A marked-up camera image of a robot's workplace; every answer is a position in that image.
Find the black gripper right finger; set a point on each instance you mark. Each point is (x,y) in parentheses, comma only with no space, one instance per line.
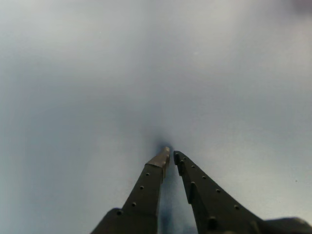
(212,207)

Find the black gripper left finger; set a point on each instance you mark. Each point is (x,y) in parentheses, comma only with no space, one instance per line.
(143,195)

